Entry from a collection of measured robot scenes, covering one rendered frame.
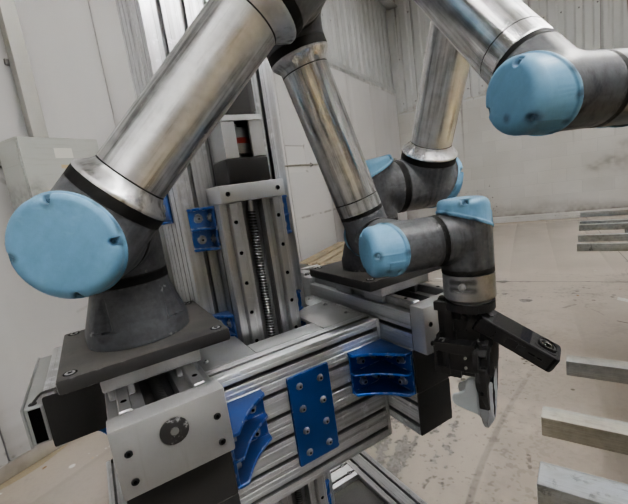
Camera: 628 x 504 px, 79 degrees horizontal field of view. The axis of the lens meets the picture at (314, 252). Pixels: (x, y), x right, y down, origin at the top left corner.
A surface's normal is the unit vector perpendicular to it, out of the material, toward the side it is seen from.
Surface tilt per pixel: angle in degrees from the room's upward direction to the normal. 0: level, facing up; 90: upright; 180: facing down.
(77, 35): 90
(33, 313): 90
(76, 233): 95
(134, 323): 72
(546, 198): 90
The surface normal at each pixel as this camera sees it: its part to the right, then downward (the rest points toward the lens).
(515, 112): -0.95, 0.17
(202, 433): 0.52, 0.07
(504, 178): -0.48, 0.22
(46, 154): 0.87, -0.04
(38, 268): 0.14, 0.25
